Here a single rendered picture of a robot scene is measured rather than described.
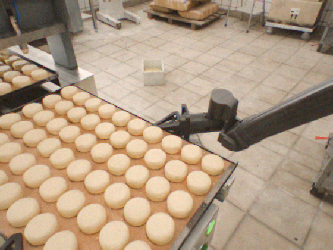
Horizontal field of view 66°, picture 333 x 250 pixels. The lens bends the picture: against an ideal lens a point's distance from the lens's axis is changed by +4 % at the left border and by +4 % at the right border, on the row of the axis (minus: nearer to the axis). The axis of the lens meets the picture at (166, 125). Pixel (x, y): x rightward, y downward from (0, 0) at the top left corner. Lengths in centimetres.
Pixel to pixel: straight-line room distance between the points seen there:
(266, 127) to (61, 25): 77
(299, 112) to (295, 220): 123
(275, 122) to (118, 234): 38
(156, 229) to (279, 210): 131
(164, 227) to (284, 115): 32
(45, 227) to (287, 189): 155
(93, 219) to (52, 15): 78
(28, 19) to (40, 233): 73
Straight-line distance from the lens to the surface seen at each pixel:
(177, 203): 50
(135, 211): 49
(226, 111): 64
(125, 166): 56
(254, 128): 61
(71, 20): 101
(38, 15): 105
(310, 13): 410
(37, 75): 99
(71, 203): 53
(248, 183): 178
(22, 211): 55
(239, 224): 159
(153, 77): 264
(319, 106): 52
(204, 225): 58
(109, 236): 48
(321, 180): 170
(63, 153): 63
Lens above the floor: 134
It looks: 39 degrees down
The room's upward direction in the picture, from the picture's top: straight up
